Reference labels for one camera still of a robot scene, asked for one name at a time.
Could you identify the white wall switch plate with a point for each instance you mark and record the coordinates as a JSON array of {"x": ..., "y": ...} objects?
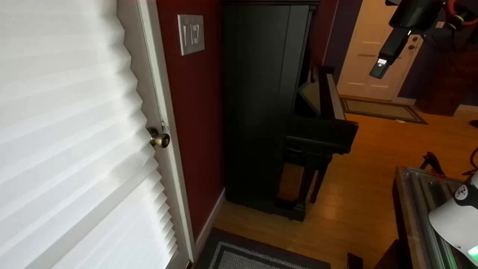
[{"x": 191, "y": 32}]

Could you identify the small round door knob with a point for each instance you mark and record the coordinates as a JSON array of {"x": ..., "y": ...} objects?
[{"x": 411, "y": 46}]

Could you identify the black upright piano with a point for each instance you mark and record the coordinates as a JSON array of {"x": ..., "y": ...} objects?
[{"x": 258, "y": 98}]

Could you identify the white rocker switch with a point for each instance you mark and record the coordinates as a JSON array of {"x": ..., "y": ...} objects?
[
  {"x": 196, "y": 32},
  {"x": 185, "y": 32}
]

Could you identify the brass door knob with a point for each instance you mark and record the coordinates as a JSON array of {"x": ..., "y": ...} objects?
[{"x": 160, "y": 139}]

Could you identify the dark grey doormat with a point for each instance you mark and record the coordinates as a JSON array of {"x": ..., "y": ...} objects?
[{"x": 248, "y": 255}]

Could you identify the white entrance door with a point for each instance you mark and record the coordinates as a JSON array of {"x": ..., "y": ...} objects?
[{"x": 136, "y": 38}]

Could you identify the dark brown wooden cabinet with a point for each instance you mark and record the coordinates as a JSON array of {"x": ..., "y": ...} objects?
[{"x": 448, "y": 83}]

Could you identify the metal framed robot table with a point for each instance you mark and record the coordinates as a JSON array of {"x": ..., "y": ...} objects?
[{"x": 412, "y": 224}]

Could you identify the white panelled interior door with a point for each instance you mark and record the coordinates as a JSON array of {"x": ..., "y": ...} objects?
[{"x": 363, "y": 49}]

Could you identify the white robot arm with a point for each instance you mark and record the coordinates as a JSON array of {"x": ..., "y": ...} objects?
[{"x": 457, "y": 224}]

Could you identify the tan music sheet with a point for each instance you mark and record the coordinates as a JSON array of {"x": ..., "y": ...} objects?
[{"x": 311, "y": 97}]

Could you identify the brown bordered floor mat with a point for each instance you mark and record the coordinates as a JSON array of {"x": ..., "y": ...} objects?
[{"x": 382, "y": 109}]

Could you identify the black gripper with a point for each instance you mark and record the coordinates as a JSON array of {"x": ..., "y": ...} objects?
[{"x": 415, "y": 13}]

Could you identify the white pleated window blind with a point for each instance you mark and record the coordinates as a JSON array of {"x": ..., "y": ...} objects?
[{"x": 69, "y": 134}]

